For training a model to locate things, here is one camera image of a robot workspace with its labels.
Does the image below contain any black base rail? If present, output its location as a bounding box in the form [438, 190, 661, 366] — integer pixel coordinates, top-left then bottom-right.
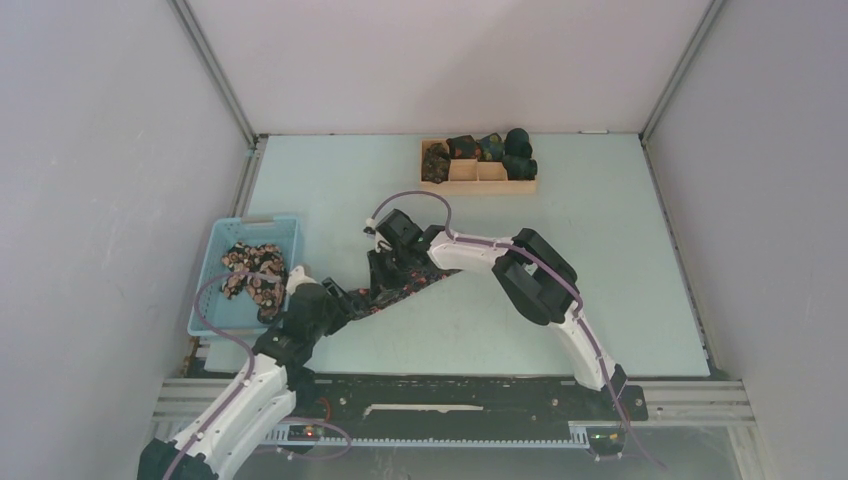
[280, 374, 648, 440]

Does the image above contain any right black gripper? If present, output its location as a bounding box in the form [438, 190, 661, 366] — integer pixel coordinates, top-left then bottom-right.
[368, 245, 414, 304]

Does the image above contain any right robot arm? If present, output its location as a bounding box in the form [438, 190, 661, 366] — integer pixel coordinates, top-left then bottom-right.
[364, 209, 627, 418]

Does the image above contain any aluminium frame rail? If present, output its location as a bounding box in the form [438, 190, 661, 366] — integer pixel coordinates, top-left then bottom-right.
[145, 378, 756, 440]

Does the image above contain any dark floral rolled tie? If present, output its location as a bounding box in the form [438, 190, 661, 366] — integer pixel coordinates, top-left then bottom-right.
[421, 143, 451, 184]

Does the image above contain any light blue plastic basket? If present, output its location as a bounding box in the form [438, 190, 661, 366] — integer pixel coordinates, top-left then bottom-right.
[187, 215, 302, 337]

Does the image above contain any dark floral rose tie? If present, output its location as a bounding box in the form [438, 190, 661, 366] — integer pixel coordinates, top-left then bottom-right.
[347, 267, 458, 321]

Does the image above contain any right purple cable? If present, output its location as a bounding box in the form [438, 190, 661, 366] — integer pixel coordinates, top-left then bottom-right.
[370, 190, 667, 473]

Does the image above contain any beige floral tie in basket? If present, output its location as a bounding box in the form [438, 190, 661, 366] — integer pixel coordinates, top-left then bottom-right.
[220, 242, 288, 325]

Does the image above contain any blue patterned rolled tie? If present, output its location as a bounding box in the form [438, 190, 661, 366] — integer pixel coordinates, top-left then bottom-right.
[477, 133, 505, 162]

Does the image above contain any purple cable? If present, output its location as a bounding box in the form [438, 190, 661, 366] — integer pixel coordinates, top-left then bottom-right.
[162, 270, 289, 480]
[370, 190, 667, 473]

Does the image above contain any dark green rolled tie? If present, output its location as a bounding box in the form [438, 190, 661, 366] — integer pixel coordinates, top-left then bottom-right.
[504, 128, 533, 158]
[501, 155, 538, 181]

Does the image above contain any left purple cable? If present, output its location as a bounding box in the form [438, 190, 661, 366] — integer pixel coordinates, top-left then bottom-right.
[162, 270, 289, 480]

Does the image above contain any black orange rolled tie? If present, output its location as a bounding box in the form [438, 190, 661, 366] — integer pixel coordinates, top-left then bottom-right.
[445, 135, 481, 160]

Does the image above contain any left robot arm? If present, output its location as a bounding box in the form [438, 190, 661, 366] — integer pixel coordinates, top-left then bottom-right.
[137, 266, 347, 479]

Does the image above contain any white cable duct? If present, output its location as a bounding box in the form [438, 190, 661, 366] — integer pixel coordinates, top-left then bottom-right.
[259, 425, 590, 450]

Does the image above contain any wooden compartment box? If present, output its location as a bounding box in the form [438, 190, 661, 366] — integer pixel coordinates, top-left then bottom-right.
[419, 138, 538, 196]

